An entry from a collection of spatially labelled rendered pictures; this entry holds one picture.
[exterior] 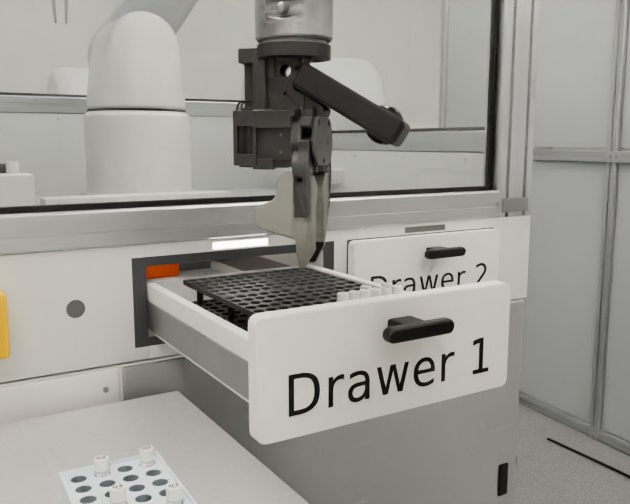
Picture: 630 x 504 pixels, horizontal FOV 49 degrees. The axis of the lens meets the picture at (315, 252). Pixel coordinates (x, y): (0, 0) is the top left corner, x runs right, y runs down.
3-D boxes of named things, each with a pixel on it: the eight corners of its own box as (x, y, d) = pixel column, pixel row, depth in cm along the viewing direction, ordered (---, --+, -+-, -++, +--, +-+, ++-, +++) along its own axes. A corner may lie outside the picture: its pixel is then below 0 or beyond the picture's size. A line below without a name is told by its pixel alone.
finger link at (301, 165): (300, 218, 69) (303, 130, 68) (317, 219, 68) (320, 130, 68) (286, 216, 64) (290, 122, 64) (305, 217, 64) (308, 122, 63)
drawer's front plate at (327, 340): (506, 385, 73) (511, 282, 71) (258, 447, 58) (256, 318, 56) (494, 380, 74) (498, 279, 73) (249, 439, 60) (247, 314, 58)
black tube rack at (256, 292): (405, 353, 78) (406, 296, 77) (265, 380, 69) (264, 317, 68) (305, 312, 97) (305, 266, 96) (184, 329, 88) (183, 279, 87)
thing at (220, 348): (483, 369, 73) (485, 312, 72) (265, 418, 60) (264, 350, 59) (295, 297, 107) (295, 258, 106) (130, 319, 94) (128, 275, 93)
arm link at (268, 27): (340, 4, 69) (321, -13, 61) (340, 52, 70) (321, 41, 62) (268, 8, 71) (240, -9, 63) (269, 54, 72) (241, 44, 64)
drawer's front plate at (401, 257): (497, 294, 116) (500, 229, 114) (353, 317, 101) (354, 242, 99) (490, 293, 118) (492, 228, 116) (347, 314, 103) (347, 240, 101)
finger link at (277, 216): (257, 265, 70) (261, 173, 69) (315, 268, 68) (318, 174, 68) (247, 266, 67) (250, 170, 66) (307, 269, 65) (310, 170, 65)
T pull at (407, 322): (455, 333, 63) (456, 318, 63) (389, 345, 59) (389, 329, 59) (429, 324, 66) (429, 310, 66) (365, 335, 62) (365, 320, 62)
